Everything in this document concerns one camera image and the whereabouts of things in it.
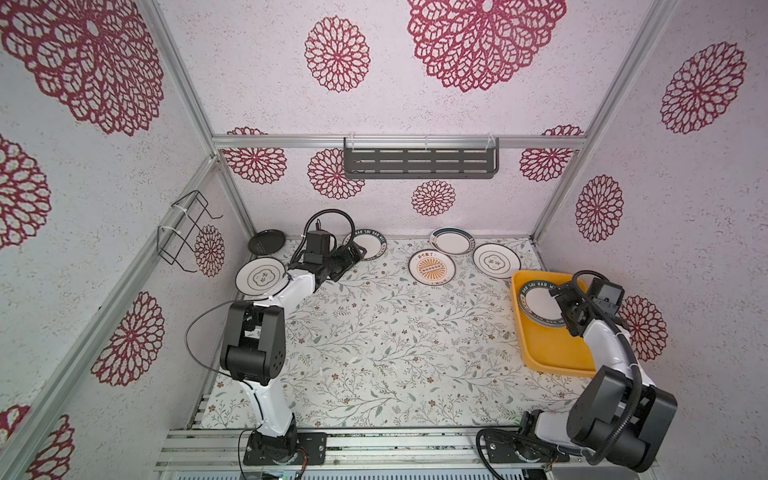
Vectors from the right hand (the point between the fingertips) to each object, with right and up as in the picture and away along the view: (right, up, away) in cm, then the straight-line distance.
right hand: (565, 294), depth 85 cm
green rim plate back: (-56, +18, +35) cm, 69 cm away
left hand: (-60, +10, +10) cm, 62 cm away
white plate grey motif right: (-9, +10, +28) cm, 31 cm away
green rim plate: (-24, +18, +36) cm, 47 cm away
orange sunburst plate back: (-34, +8, +26) cm, 43 cm away
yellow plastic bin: (0, -18, +7) cm, 19 cm away
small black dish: (-100, +18, +37) cm, 108 cm away
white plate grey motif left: (-97, +4, +24) cm, 100 cm away
